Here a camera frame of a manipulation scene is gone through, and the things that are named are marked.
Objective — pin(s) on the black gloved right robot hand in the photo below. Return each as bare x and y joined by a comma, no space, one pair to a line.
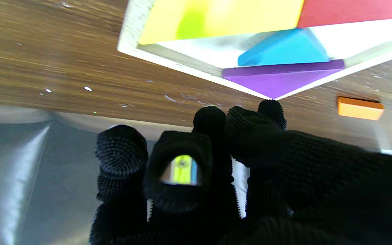
318,190

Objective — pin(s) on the purple tangram triangle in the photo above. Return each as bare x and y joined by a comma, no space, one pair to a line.
277,81

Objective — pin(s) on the blue tangram triangle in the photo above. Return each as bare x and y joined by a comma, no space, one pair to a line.
284,49

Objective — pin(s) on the large red tangram triangle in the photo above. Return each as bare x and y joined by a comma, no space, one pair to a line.
352,12

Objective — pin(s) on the large yellow tangram triangle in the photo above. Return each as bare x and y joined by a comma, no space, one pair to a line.
237,17

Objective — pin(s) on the orange tangram parallelogram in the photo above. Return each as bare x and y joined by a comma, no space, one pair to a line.
359,109

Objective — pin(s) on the square wooden tangram tray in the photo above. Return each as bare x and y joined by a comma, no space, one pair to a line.
134,34

